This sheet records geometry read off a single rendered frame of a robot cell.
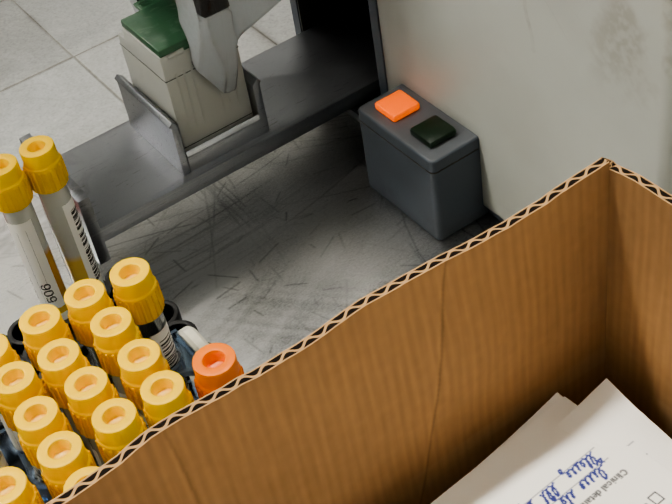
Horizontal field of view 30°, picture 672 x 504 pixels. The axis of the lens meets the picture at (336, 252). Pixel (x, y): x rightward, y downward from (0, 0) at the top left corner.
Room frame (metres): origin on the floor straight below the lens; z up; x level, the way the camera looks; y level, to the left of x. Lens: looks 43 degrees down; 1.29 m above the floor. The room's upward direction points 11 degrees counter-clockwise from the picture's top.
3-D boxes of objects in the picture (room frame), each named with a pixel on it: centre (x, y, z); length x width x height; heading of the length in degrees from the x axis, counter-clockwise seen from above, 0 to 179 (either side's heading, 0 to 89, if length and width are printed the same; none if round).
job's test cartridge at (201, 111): (0.51, 0.06, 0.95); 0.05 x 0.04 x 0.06; 28
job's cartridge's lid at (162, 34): (0.51, 0.06, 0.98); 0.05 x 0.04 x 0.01; 28
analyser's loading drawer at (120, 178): (0.53, 0.04, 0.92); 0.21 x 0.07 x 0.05; 118
